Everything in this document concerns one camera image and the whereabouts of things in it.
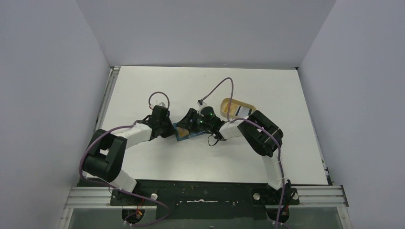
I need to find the blue leather card holder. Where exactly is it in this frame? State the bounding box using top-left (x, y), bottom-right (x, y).
top-left (173, 123), bottom-right (206, 142)

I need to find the orange credit card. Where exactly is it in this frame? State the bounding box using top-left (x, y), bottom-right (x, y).
top-left (176, 127), bottom-right (190, 138)

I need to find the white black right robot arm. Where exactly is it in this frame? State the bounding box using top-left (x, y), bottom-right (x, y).
top-left (175, 106), bottom-right (286, 190)

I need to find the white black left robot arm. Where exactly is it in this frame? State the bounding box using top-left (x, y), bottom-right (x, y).
top-left (79, 105), bottom-right (176, 193)

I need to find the card in beige tray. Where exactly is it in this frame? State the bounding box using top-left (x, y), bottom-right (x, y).
top-left (235, 106), bottom-right (253, 117)

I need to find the beige oval plastic tray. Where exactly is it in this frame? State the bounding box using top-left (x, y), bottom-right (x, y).
top-left (220, 98), bottom-right (256, 119)

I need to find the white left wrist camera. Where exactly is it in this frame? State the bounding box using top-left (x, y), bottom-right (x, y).
top-left (156, 102), bottom-right (168, 108)

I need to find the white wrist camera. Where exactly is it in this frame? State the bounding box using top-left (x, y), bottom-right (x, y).
top-left (156, 102), bottom-right (168, 108)
top-left (197, 100), bottom-right (207, 109)

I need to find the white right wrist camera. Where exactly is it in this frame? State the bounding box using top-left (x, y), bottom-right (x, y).
top-left (197, 100), bottom-right (207, 109)

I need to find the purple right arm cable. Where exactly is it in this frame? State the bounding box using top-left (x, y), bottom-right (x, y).
top-left (197, 77), bottom-right (287, 229)

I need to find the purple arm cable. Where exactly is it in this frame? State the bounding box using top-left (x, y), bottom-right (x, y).
top-left (79, 92), bottom-right (173, 228)
top-left (197, 77), bottom-right (287, 229)

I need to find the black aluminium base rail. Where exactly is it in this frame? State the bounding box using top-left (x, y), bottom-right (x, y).
top-left (65, 180), bottom-right (348, 219)

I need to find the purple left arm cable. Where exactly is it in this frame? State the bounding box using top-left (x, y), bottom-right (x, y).
top-left (79, 92), bottom-right (173, 228)

